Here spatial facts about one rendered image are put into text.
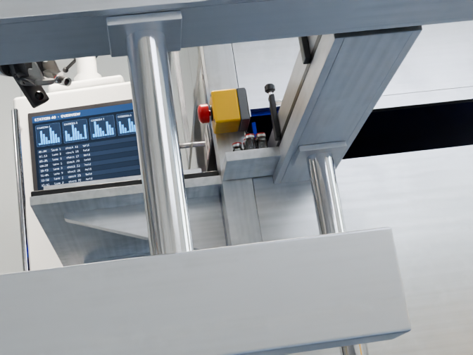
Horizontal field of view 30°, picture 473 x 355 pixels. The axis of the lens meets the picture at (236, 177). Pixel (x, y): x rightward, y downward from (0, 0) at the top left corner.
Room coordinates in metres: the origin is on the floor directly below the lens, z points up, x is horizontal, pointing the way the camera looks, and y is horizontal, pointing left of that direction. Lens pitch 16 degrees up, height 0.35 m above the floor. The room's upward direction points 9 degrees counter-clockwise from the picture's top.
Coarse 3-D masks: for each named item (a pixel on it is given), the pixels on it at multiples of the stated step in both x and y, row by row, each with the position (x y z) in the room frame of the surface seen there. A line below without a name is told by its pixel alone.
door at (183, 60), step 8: (184, 48) 2.34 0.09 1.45; (184, 56) 2.38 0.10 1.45; (184, 64) 2.42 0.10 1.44; (184, 72) 2.46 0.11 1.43; (184, 80) 2.50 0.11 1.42; (184, 88) 2.54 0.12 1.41; (192, 88) 2.26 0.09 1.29; (184, 96) 2.59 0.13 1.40; (192, 96) 2.30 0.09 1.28; (184, 104) 2.63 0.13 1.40; (192, 104) 2.34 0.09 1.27; (184, 112) 2.68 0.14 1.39; (192, 112) 2.38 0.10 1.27; (192, 120) 2.42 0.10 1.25
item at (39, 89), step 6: (18, 84) 2.02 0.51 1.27; (24, 90) 2.02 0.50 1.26; (30, 90) 2.03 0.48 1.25; (36, 90) 2.03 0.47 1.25; (42, 90) 2.04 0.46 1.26; (30, 96) 2.03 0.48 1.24; (36, 96) 2.03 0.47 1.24; (42, 96) 2.04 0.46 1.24; (48, 96) 2.05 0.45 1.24; (30, 102) 2.04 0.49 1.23; (36, 102) 2.04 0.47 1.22; (42, 102) 2.05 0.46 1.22
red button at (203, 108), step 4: (204, 104) 1.68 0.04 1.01; (200, 108) 1.68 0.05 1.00; (204, 108) 1.67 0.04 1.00; (200, 112) 1.68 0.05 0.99; (204, 112) 1.67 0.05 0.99; (208, 112) 1.68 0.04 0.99; (200, 116) 1.68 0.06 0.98; (204, 116) 1.68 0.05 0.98; (208, 116) 1.68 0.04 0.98; (200, 120) 1.69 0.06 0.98; (204, 120) 1.69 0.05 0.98; (208, 120) 1.69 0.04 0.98
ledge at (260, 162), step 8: (232, 152) 1.62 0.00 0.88; (240, 152) 1.62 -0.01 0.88; (248, 152) 1.62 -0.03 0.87; (256, 152) 1.62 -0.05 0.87; (264, 152) 1.63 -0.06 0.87; (272, 152) 1.63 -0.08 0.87; (224, 160) 1.66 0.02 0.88; (232, 160) 1.62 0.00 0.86; (240, 160) 1.62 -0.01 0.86; (248, 160) 1.63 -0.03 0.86; (256, 160) 1.64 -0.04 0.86; (264, 160) 1.65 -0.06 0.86; (272, 160) 1.65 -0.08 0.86; (224, 168) 1.68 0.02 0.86; (232, 168) 1.67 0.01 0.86; (240, 168) 1.68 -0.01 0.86; (248, 168) 1.69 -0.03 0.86; (256, 168) 1.69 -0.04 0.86; (264, 168) 1.70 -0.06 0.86; (272, 168) 1.71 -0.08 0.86; (224, 176) 1.71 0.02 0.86; (232, 176) 1.72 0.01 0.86; (240, 176) 1.73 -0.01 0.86; (248, 176) 1.74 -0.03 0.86; (256, 176) 1.75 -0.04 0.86
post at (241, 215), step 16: (208, 48) 1.75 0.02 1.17; (224, 48) 1.76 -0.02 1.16; (208, 64) 1.75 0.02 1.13; (224, 64) 1.76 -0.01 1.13; (208, 80) 1.75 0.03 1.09; (224, 80) 1.76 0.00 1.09; (208, 96) 1.77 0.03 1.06; (224, 144) 1.75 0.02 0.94; (224, 192) 1.75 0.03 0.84; (240, 192) 1.76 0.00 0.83; (224, 208) 1.79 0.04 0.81; (240, 208) 1.75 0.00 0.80; (256, 208) 1.76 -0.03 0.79; (240, 224) 1.75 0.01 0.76; (256, 224) 1.76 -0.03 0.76; (240, 240) 1.75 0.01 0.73; (256, 240) 1.76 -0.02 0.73
